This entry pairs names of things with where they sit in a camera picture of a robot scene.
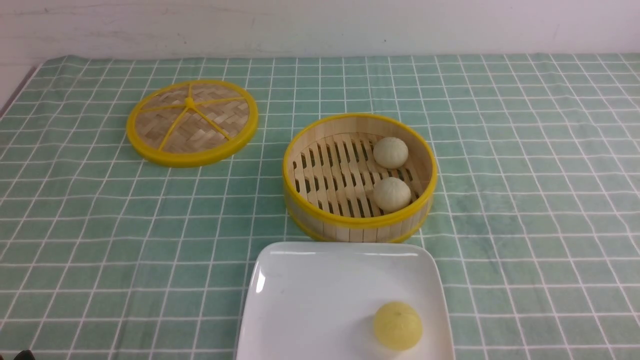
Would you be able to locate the white square plate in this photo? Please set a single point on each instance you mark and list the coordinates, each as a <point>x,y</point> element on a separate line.
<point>317,301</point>

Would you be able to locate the white steamed bun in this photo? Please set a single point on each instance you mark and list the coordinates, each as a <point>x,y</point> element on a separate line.
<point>390,152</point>
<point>391,194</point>

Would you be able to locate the green checkered tablecloth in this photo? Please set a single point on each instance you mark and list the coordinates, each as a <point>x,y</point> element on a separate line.
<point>534,227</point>

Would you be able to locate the yellow-rimmed bamboo steamer basket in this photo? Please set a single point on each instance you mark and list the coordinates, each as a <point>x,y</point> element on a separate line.
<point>329,176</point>

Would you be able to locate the yellow bamboo steamer lid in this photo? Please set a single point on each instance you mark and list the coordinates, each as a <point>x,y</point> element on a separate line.
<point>193,124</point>

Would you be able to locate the yellow steamed bun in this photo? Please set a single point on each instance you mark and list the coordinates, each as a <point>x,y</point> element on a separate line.
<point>397,326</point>

